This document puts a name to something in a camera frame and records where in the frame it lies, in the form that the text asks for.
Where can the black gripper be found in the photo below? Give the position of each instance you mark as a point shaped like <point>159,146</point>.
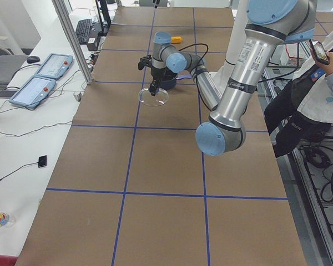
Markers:
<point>157,73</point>

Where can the glass pot lid blue knob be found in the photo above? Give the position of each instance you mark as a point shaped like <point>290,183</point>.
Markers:
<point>147,99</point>

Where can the yellow corn cob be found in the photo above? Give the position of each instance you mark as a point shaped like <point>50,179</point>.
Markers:
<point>176,40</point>

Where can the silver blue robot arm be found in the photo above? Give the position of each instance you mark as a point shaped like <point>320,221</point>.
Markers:
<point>267,25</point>

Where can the person's hand holding phone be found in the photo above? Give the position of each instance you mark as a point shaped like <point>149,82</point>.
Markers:
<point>328,69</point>

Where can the dark blue saucepan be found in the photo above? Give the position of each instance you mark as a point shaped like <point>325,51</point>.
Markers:
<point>169,82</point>

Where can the black keyboard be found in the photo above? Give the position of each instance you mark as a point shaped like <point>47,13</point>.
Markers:
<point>82,30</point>

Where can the upper blue teach pendant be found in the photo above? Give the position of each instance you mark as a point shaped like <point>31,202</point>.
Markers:
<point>55,66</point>

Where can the blue teach pendant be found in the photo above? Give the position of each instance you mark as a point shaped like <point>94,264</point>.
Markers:
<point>55,66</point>
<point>33,92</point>

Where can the lower blue teach pendant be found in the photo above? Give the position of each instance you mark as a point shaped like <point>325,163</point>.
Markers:
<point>33,92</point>

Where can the black computer mouse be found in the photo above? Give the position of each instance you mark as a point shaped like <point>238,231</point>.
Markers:
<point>32,59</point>

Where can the small black square pad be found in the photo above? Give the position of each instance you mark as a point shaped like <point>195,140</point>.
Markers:
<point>42,161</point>

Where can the person in white jacket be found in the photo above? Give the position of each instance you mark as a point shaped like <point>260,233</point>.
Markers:
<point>307,101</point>

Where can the black smartphone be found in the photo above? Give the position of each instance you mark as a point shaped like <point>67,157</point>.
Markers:
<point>319,52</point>

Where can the red plastic bottle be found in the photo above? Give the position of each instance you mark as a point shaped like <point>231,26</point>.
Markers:
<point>6,220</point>

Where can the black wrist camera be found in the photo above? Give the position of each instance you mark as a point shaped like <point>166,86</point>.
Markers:
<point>145,61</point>

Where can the aluminium frame post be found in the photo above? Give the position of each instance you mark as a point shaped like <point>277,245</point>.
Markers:
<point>69,31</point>

